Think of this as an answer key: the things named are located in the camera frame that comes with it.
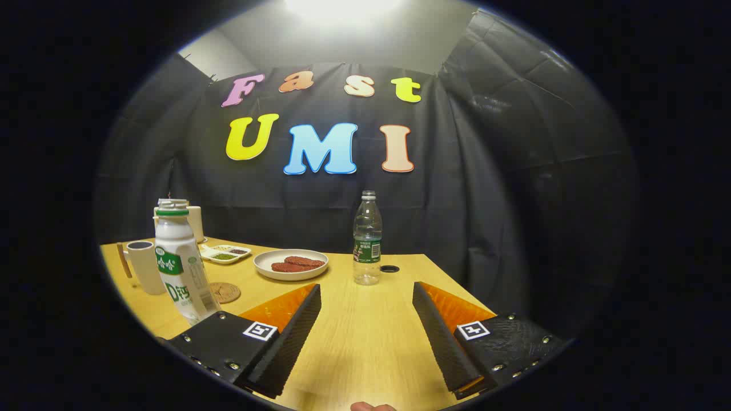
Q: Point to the black backdrop cloth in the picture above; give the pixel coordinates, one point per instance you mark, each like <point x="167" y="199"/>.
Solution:
<point x="320" y="200"/>

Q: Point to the black round table grommet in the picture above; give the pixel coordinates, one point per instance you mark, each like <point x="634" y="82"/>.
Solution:
<point x="390" y="268"/>

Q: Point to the red meat slice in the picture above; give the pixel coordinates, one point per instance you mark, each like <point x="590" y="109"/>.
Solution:
<point x="305" y="261"/>
<point x="285" y="267"/>

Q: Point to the white juice bottle green label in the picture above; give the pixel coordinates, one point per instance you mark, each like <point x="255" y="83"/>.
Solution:
<point x="177" y="257"/>

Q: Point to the cream toaster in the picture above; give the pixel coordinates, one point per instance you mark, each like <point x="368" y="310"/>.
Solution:
<point x="195" y="222"/>

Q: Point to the round wooden coaster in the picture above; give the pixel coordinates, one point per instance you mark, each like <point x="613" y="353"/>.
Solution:
<point x="227" y="292"/>

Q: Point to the white divided bean tray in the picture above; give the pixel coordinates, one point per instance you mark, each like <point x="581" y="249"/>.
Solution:
<point x="220" y="256"/>

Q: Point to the wooden table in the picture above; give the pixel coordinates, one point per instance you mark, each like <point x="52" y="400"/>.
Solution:
<point x="365" y="325"/>

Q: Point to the clear plastic water bottle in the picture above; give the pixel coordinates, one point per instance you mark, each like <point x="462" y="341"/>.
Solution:
<point x="367" y="234"/>

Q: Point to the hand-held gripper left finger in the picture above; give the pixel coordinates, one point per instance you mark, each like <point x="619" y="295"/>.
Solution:
<point x="288" y="342"/>

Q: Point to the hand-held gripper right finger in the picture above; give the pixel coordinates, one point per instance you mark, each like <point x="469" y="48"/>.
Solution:
<point x="442" y="342"/>

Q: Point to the white round plate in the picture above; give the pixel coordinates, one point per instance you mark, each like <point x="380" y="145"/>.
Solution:
<point x="268" y="268"/>

